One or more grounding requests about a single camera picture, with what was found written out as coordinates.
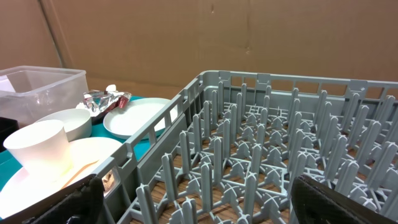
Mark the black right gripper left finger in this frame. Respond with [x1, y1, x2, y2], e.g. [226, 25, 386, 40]
[1, 174, 104, 224]

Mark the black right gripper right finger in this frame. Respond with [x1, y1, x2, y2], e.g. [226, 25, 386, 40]
[291, 175, 395, 224]

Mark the brown food scrap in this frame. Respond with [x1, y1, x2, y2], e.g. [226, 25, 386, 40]
[102, 170, 115, 192]

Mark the large pinkish white plate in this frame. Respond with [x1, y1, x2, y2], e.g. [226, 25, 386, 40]
[1, 137, 122, 218]

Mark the white paper cup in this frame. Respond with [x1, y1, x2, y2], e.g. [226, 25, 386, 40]
[3, 119, 72, 180]

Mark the grey bowl of rice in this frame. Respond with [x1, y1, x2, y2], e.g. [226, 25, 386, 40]
[37, 108, 92, 142]

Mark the yellow plastic spoon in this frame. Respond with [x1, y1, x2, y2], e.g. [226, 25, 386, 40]
[58, 160, 98, 189]

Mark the grey plastic dishwasher rack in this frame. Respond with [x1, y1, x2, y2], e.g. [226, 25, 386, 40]
[95, 70, 397, 223]

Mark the teal serving tray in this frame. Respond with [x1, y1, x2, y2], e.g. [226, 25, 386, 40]
[0, 95, 162, 191]

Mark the small grey plate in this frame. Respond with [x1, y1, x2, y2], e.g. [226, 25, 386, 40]
[103, 98, 170, 139]

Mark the crumpled foil wrapper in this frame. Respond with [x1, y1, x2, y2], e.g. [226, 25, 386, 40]
[83, 90, 132, 117]

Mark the black plastic tray bin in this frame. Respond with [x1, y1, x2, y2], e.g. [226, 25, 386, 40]
[0, 117, 19, 152]

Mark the clear plastic bin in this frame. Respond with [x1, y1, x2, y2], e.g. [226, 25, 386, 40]
[1, 66, 88, 126]

